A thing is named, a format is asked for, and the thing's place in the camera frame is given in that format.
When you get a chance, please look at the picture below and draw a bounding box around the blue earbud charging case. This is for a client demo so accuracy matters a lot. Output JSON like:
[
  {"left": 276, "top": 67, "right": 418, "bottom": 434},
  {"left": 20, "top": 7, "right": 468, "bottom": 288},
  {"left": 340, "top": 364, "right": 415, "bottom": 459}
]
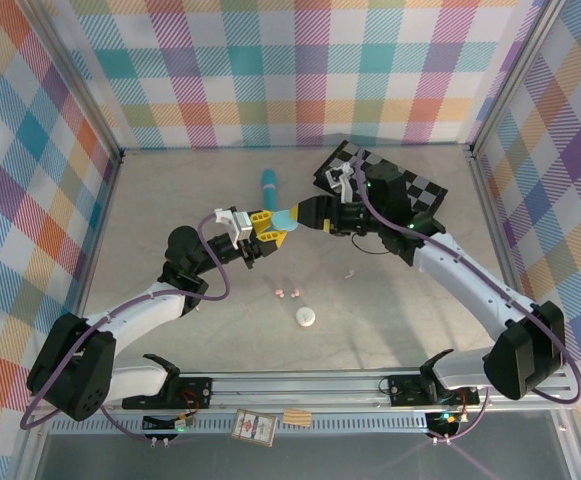
[{"left": 269, "top": 208, "right": 301, "bottom": 234}]

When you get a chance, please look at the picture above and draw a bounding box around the teal marker pen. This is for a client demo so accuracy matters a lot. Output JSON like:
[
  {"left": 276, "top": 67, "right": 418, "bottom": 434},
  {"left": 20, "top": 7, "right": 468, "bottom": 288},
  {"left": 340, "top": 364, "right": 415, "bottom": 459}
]
[{"left": 261, "top": 168, "right": 279, "bottom": 211}]

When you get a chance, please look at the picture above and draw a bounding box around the black grey folding chessboard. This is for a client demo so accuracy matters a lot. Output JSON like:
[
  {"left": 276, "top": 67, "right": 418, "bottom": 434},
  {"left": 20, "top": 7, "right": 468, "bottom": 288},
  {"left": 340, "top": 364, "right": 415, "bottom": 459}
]
[{"left": 312, "top": 139, "right": 449, "bottom": 216}]

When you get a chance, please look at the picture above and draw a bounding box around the black controller board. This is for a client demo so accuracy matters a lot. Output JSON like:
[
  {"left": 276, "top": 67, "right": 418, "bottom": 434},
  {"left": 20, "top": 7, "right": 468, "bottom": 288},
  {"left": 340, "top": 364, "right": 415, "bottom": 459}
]
[
  {"left": 425, "top": 409, "right": 461, "bottom": 435},
  {"left": 142, "top": 412, "right": 192, "bottom": 432}
]

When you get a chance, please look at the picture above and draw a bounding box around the playing card box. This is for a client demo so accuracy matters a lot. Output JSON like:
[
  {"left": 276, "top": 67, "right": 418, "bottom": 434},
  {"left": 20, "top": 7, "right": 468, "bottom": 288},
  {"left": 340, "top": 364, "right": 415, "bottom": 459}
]
[{"left": 230, "top": 408, "right": 277, "bottom": 446}]

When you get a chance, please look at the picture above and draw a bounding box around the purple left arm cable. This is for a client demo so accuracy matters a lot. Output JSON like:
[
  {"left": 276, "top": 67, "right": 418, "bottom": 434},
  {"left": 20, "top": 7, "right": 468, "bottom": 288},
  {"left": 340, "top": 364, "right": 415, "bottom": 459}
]
[{"left": 19, "top": 212, "right": 234, "bottom": 446}]

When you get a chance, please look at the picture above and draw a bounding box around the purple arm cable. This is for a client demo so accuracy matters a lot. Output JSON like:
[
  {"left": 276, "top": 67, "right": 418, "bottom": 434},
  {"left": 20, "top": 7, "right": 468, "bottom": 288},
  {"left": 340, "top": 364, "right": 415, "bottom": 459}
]
[
  {"left": 354, "top": 152, "right": 581, "bottom": 446},
  {"left": 19, "top": 212, "right": 234, "bottom": 446}
]

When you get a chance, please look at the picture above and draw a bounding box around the thin black wire loop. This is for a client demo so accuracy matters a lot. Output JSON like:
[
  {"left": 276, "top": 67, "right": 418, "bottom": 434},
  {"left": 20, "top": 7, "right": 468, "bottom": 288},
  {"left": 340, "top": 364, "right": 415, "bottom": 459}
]
[{"left": 352, "top": 234, "right": 389, "bottom": 257}]

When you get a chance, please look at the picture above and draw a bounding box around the aluminium side rail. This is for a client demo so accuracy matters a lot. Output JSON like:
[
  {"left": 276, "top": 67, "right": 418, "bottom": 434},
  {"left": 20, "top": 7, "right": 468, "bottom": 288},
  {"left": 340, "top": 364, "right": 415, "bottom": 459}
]
[
  {"left": 468, "top": 152, "right": 544, "bottom": 370},
  {"left": 17, "top": 152, "right": 124, "bottom": 480}
]

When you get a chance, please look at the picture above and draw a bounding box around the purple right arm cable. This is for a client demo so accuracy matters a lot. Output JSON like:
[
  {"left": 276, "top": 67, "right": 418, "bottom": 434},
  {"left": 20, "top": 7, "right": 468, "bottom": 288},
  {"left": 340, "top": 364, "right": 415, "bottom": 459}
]
[{"left": 354, "top": 152, "right": 581, "bottom": 446}]

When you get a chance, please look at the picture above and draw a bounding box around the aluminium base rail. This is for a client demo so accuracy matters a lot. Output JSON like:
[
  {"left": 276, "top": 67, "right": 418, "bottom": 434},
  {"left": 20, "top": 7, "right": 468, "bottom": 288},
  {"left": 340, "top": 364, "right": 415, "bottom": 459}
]
[{"left": 113, "top": 368, "right": 577, "bottom": 417}]

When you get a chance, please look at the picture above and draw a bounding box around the aluminium frame post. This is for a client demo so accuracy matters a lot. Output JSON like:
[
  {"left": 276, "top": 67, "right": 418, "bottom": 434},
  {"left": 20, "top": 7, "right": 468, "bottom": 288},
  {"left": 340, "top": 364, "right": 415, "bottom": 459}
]
[
  {"left": 28, "top": 0, "right": 125, "bottom": 164},
  {"left": 467, "top": 0, "right": 569, "bottom": 159}
]

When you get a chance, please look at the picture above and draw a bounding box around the grey slotted cable duct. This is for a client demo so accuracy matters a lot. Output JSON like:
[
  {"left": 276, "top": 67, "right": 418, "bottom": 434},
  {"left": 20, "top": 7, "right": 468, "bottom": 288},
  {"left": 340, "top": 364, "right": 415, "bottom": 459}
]
[{"left": 49, "top": 417, "right": 431, "bottom": 434}]

